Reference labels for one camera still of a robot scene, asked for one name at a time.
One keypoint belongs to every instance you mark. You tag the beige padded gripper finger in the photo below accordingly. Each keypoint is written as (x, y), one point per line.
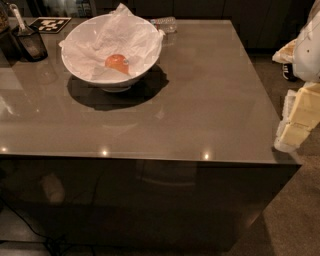
(300, 115)

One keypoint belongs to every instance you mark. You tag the orange apple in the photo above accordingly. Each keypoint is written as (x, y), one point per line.
(118, 62)

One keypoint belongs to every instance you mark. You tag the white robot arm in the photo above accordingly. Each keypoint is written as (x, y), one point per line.
(304, 51)

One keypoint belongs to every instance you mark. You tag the white ceramic bowl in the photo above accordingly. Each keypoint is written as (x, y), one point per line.
(80, 40)

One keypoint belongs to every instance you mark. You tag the black white sneaker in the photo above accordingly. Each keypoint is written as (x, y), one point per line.
(287, 72)

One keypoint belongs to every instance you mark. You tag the clear plastic bottle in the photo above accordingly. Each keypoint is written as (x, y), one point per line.
(166, 24)

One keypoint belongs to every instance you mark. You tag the white crumpled paper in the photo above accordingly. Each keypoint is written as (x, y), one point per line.
(123, 36)

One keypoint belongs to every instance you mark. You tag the black white marker tag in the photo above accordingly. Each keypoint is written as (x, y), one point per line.
(50, 25)

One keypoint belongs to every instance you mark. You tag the black scoop cup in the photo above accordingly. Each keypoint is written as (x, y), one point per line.
(29, 39)

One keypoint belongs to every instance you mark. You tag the dark container at left edge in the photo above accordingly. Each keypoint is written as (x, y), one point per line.
(8, 47)

